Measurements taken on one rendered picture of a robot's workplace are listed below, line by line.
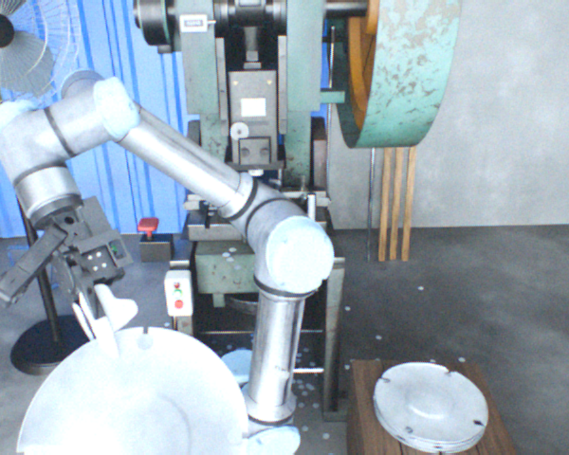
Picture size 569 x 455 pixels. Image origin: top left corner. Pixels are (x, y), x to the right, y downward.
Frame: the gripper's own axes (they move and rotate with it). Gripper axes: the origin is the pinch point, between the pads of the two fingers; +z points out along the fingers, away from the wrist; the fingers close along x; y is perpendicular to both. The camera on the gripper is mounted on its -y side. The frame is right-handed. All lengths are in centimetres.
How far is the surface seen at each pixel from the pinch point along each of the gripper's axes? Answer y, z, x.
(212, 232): 68, -28, 82
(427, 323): 159, 38, 112
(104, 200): 91, -98, 213
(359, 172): 205, -44, 144
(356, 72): 127, -54, 48
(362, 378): 82, 33, 67
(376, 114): 92, -27, 20
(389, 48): 88, -36, 5
